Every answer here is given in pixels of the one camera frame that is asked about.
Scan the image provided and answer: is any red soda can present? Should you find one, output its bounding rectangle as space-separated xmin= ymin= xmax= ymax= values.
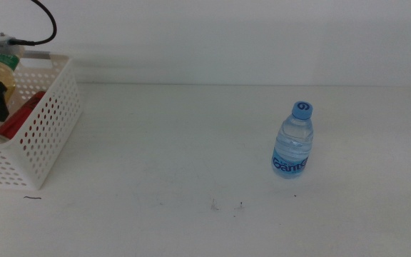
xmin=0 ymin=90 xmax=48 ymax=144

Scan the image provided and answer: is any clear water bottle blue cap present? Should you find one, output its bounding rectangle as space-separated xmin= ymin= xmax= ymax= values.
xmin=270 ymin=101 xmax=315 ymax=180

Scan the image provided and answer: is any white perforated plastic basket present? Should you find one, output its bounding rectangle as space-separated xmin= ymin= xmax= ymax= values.
xmin=0 ymin=52 xmax=83 ymax=191

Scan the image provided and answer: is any black left camera cable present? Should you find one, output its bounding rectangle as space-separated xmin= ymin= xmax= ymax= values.
xmin=8 ymin=0 xmax=58 ymax=47

